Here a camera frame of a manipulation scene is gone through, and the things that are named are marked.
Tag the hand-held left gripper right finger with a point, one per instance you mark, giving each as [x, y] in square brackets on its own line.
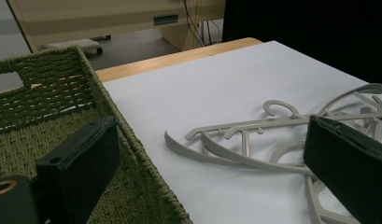
[344, 158]

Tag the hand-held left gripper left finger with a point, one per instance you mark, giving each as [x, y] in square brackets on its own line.
[76, 165]

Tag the green woven basket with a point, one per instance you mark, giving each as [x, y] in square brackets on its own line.
[39, 146]

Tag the grey wheeled dolly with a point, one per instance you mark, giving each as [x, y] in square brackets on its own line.
[81, 44]

